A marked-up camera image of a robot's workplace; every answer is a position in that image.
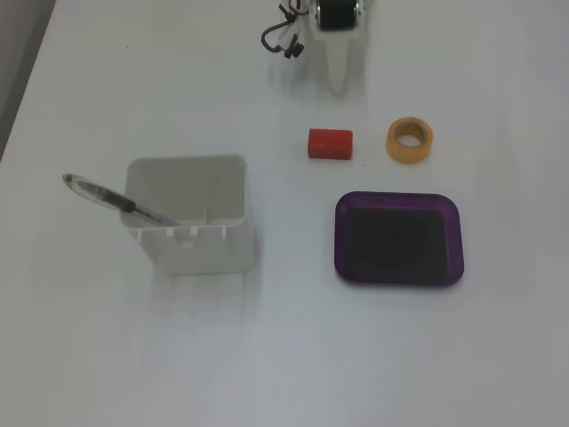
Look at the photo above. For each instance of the red rectangular block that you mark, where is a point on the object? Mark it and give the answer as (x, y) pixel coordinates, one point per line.
(331, 144)

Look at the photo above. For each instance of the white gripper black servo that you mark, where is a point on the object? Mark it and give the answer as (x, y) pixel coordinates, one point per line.
(336, 18)

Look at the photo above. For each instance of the black ballpoint pen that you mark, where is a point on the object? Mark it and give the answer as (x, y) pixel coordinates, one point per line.
(106, 195)

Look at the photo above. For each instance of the yellow masking tape roll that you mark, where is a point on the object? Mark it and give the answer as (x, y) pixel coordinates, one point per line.
(393, 144)

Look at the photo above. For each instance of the purple metal tray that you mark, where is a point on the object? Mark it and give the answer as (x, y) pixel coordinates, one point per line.
(340, 240)

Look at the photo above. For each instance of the white plastic pen holder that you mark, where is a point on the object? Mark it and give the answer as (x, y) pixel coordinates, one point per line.
(200, 249)

